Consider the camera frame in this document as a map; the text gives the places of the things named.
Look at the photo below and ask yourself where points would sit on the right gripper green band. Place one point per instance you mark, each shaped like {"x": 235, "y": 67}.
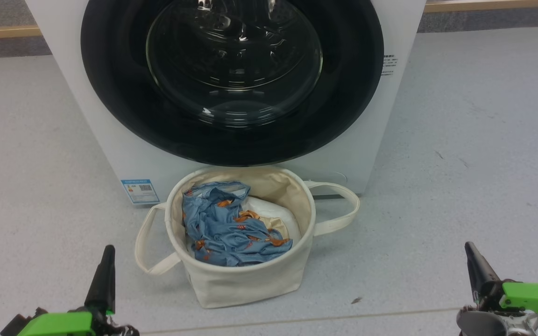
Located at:
{"x": 535, "y": 298}

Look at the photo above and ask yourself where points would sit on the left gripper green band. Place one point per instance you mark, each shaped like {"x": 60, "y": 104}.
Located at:
{"x": 54, "y": 324}

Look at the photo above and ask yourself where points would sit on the blue garment with orange print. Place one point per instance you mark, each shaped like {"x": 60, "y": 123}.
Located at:
{"x": 222, "y": 233}

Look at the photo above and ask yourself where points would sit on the round black glass washer door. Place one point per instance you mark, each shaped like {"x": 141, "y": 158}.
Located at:
{"x": 119, "y": 116}

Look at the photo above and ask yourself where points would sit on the white front-load washing machine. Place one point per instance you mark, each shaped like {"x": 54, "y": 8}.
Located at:
{"x": 87, "y": 116}

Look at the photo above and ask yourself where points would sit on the blue energy label sticker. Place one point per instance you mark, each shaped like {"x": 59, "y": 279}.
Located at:
{"x": 140, "y": 191}

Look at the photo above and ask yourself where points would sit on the cream canvas laundry basket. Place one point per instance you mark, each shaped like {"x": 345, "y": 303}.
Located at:
{"x": 245, "y": 284}

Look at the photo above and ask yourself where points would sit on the white cloth in basket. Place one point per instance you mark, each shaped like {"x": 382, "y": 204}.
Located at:
{"x": 269, "y": 210}

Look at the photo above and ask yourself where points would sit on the printed text label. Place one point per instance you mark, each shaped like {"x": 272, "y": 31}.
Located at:
{"x": 388, "y": 65}

